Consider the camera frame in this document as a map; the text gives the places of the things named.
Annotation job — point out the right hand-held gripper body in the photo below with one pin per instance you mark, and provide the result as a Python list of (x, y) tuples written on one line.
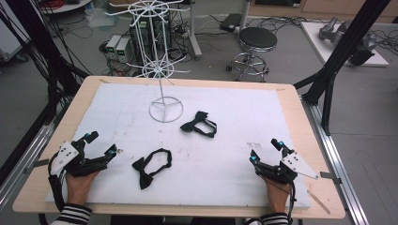
[(281, 173)]

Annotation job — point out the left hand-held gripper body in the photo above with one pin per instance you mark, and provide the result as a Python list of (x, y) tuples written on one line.
[(70, 162)]

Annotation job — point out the black bow tie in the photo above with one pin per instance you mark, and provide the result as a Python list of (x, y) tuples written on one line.
[(200, 117), (144, 175)]

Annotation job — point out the person's right hand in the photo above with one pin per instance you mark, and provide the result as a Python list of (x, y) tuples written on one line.
[(279, 197)]

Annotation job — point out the person's left hand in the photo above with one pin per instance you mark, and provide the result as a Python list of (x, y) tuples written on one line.
[(79, 189)]

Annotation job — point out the metal table clamp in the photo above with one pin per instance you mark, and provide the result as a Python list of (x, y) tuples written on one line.
[(330, 177), (37, 165)]

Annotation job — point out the thin wooden stick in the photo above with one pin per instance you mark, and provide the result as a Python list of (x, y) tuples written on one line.
[(319, 202)]

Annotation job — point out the benchtop power supply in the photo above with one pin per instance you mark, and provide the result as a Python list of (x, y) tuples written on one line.
[(123, 50), (112, 45)]

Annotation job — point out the black round stool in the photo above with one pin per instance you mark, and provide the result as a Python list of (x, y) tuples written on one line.
[(257, 37)]

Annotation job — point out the white floor platform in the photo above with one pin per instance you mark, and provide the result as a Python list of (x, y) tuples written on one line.
[(316, 40)]

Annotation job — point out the black computer tower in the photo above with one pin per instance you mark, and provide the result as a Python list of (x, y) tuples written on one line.
[(150, 34)]

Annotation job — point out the clear plastic bag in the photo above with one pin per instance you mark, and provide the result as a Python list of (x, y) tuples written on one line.
[(100, 17)]

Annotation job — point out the black flat device box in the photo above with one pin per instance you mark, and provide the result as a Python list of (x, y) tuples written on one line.
[(231, 22)]

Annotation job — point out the round white table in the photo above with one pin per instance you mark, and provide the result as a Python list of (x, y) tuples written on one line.
[(70, 7)]

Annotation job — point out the light height-adjustable desk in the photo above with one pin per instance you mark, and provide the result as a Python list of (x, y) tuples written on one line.
[(192, 25)]

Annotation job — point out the aluminium rail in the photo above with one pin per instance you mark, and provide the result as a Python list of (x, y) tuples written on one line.
[(18, 175), (338, 168)]

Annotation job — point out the black frame post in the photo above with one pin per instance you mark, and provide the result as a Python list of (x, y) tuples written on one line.
[(37, 40), (347, 47)]

